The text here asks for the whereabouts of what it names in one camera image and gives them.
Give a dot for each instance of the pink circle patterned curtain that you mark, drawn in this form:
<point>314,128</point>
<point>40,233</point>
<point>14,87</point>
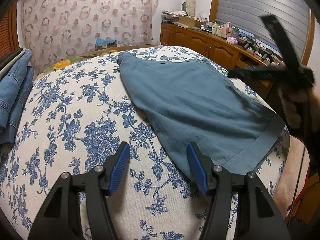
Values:
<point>54,30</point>

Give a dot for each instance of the blue floral bed cover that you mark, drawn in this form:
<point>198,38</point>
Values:
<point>73,119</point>

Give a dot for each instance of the person's right hand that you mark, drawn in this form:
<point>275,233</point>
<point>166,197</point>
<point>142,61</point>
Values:
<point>290,102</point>

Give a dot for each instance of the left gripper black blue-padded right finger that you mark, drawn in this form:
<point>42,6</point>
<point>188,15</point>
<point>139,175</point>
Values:
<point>257,216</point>

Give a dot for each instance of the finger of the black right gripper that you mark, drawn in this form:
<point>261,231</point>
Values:
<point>257,72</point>

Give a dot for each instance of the teal pants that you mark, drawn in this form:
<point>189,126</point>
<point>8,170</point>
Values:
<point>192,101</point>

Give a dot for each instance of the yellow flower bedsheet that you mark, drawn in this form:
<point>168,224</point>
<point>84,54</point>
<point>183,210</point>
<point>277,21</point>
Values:
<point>81,57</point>

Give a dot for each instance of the grey window roller blind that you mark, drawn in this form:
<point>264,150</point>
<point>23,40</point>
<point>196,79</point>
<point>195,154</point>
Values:
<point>246,15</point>

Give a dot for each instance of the dark grey folded garment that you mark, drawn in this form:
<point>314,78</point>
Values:
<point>8,60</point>

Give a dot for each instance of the wooden sideboard cabinet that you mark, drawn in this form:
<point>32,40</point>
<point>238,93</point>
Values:
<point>227,55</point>

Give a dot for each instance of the brown louvered wooden door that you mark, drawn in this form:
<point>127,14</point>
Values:
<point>8,30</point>

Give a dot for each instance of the blue denim jeans stack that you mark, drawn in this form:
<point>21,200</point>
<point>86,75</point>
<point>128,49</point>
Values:
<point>15,88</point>

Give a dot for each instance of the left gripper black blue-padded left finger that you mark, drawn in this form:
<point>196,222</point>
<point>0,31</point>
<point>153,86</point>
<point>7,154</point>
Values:
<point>59,215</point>

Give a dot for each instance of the cardboard box on cabinet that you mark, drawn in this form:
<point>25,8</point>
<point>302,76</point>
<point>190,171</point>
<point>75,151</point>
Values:
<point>192,21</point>

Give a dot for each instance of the stack of papers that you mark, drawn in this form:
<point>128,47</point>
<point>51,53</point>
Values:
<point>169,16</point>

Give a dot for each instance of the pink bottle on cabinet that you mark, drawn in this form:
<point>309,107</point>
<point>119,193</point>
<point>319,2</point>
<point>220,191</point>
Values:
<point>227,30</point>

